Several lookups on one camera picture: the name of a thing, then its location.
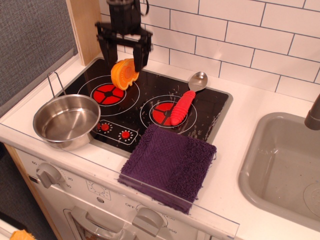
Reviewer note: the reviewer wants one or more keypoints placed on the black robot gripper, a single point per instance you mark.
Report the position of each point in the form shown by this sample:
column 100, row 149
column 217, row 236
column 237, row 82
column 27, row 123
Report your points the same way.
column 125, row 19

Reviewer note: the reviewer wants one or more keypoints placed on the orange plastic toy half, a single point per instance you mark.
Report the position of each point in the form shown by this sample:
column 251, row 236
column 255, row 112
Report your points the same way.
column 123, row 74

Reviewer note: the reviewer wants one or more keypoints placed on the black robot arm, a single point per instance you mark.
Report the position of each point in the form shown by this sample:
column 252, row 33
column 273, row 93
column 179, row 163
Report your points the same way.
column 124, row 29

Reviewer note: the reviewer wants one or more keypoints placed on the purple terry cloth napkin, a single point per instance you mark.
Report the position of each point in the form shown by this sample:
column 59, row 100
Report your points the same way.
column 168, row 167

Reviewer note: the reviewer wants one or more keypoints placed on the black toy stovetop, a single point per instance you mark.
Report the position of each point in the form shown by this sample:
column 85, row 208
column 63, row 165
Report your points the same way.
column 126, row 114

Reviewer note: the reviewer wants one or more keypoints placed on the stainless steel pot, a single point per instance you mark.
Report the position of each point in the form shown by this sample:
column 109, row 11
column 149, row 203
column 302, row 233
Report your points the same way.
column 66, row 122

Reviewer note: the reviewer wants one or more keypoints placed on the grey left oven knob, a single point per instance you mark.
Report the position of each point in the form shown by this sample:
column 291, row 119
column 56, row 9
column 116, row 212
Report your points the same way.
column 48, row 175

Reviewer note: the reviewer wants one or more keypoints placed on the grey oven knob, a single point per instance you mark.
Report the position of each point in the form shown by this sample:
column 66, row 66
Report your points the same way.
column 48, row 175
column 148, row 221

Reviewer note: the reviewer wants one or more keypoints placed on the white toy oven front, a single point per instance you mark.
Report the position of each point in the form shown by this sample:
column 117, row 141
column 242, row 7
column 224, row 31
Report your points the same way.
column 81, row 209

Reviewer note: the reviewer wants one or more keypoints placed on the grey right oven knob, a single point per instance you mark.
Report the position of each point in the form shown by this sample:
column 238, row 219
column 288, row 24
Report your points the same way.
column 148, row 221

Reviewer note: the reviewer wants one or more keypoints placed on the grey plastic sink basin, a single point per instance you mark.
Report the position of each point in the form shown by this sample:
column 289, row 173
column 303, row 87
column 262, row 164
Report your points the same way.
column 281, row 170

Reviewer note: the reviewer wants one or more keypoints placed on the grey faucet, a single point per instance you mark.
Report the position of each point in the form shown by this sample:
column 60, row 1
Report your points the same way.
column 312, row 120

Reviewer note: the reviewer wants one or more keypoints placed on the orange black fuzzy object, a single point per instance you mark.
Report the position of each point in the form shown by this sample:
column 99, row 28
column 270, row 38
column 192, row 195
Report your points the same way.
column 21, row 235

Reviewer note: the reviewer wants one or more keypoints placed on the wooden side post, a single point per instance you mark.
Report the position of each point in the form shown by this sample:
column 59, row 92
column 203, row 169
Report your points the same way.
column 84, row 14

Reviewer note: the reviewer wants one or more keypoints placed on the red-handled metal spoon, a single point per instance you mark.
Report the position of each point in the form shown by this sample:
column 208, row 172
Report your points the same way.
column 196, row 83

